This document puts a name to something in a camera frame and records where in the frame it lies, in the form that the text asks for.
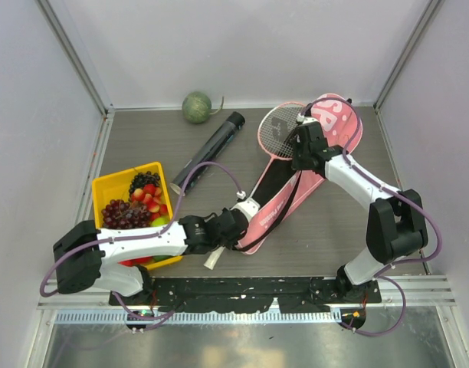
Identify black shuttlecock tube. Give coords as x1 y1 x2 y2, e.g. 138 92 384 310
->
170 111 245 195

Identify pink racket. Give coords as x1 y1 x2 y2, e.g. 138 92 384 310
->
203 101 308 271

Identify pink racket bag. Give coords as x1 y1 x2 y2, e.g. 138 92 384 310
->
236 94 362 255

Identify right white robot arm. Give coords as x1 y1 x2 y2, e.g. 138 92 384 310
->
289 118 428 302

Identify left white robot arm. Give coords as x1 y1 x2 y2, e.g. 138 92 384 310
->
53 209 248 305

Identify yellow-green pear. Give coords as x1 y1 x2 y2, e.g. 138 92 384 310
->
150 216 170 227

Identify green lime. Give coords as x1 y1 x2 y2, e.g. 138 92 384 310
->
153 255 171 262

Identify red strawberries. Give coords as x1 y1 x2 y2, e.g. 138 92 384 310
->
130 184 169 221

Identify dark grape bunch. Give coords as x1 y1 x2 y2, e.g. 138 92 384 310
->
129 171 160 195

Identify red apple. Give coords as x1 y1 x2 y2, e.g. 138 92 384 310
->
120 257 153 267

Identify red grape bunch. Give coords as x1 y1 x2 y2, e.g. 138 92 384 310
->
101 199 151 230

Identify yellow plastic tray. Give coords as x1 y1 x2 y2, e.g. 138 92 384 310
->
92 161 185 271

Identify green melon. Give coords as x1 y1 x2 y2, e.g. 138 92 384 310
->
181 91 225 124

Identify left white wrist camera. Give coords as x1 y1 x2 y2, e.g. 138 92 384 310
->
232 190 260 222

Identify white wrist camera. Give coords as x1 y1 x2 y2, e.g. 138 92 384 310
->
232 190 260 222
296 110 318 126

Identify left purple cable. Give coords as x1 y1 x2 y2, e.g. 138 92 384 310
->
40 163 246 333

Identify purple cable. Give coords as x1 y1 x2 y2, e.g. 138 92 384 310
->
40 163 246 333
298 97 443 337

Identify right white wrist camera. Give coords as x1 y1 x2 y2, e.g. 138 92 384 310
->
296 110 318 126

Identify white slotted cable duct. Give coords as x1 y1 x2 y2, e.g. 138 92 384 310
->
54 309 341 326

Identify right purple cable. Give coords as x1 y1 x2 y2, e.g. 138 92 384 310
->
298 97 443 337

